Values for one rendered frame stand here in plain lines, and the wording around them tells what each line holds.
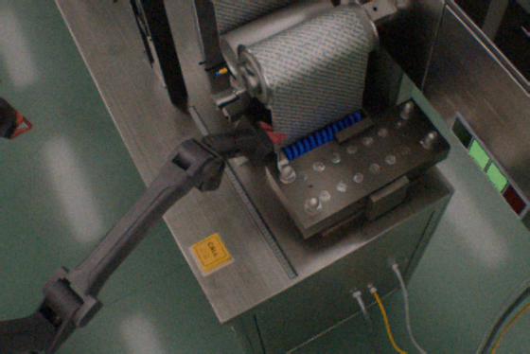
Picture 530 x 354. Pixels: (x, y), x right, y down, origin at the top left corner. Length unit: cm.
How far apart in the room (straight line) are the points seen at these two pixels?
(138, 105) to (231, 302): 61
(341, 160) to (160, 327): 121
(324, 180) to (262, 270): 25
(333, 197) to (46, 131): 178
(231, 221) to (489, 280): 128
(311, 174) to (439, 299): 115
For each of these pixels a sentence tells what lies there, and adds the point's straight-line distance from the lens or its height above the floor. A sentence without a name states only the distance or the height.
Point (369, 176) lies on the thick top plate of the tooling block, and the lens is 144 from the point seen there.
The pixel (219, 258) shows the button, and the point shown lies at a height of 92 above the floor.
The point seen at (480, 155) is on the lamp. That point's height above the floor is 119.
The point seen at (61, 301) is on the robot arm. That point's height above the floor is 120.
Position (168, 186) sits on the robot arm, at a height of 122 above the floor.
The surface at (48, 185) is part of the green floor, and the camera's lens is 278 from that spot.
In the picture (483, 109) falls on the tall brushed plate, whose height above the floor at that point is 130.
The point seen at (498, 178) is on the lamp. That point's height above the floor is 119.
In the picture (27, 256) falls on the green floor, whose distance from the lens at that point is 269.
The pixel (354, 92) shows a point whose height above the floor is 111.
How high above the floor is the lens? 231
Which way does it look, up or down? 63 degrees down
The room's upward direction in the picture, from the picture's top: 7 degrees counter-clockwise
